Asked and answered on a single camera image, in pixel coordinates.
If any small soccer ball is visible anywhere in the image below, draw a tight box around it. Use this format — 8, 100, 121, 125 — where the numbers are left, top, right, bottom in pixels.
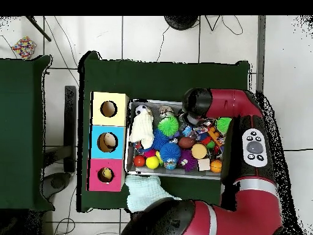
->
134, 104, 149, 116

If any black rod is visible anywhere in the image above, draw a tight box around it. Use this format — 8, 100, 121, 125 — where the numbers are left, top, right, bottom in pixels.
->
25, 16, 52, 42

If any large blue spiky ball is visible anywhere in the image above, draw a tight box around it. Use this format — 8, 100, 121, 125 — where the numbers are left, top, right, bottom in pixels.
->
151, 129, 170, 151

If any purple spiky ball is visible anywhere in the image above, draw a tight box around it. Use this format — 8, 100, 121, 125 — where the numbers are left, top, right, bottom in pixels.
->
180, 149, 197, 172

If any black round stand base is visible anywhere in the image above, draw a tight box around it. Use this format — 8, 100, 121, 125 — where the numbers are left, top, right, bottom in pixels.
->
163, 15, 199, 30

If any mint green cloth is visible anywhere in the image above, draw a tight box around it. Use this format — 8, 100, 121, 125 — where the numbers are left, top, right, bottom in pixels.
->
126, 174, 182, 213

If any multicoloured patterned object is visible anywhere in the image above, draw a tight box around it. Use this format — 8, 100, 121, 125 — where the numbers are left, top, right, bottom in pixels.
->
10, 35, 37, 60

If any small orange basketball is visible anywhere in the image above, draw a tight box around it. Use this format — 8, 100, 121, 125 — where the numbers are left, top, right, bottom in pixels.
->
210, 159, 223, 173

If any red ball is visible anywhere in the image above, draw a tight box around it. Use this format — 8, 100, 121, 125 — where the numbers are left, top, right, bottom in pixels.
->
133, 155, 147, 167

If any black chair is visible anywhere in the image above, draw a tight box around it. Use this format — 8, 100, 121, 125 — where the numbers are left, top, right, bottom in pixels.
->
43, 85, 78, 196

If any cream waffle cloth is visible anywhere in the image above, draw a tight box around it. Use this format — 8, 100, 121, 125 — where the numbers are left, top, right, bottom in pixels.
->
128, 113, 155, 144

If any dark green tablecloth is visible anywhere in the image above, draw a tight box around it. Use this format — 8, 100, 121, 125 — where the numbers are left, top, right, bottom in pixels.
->
78, 51, 251, 212
0, 55, 52, 211

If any wooden box with three holes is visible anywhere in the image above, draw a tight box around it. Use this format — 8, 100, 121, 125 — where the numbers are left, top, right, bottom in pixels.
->
87, 91, 129, 192

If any clear mesh bin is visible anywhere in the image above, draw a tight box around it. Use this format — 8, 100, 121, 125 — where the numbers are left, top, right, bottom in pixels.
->
125, 99, 248, 179

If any yellow-green ball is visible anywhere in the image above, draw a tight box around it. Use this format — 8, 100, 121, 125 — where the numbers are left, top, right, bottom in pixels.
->
146, 155, 161, 170

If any brown toy football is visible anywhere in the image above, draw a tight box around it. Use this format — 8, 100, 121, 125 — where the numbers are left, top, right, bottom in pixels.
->
178, 136, 196, 150

